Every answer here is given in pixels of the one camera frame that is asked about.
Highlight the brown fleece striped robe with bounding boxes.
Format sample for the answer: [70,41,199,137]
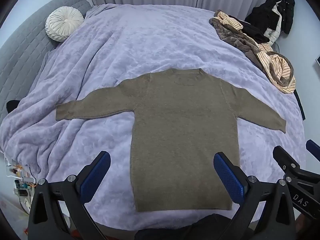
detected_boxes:
[209,9,297,94]

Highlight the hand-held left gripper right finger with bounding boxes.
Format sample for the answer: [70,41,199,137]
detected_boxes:
[213,151,297,240]

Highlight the colourful clutter heap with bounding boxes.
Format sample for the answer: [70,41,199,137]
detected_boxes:
[4,155,38,214]

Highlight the lavender fleece blanket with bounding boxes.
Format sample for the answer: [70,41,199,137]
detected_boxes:
[0,4,307,230]

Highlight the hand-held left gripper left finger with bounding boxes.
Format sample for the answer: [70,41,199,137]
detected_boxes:
[27,151,111,240]

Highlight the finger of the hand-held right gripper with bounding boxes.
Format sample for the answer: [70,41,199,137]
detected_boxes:
[306,139,320,161]
[272,145,301,178]

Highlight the grey quilted headboard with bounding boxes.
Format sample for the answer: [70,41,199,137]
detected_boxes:
[0,0,92,120]

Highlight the black folded cloth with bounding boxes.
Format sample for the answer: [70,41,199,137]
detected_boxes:
[241,22,270,43]

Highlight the white round pleated pillow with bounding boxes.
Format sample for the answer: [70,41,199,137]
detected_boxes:
[45,7,84,42]

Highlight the olive brown knit sweater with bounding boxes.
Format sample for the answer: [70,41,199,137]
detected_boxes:
[55,68,287,212]

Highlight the hanging black and white jackets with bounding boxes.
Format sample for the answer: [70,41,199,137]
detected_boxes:
[245,0,295,43]

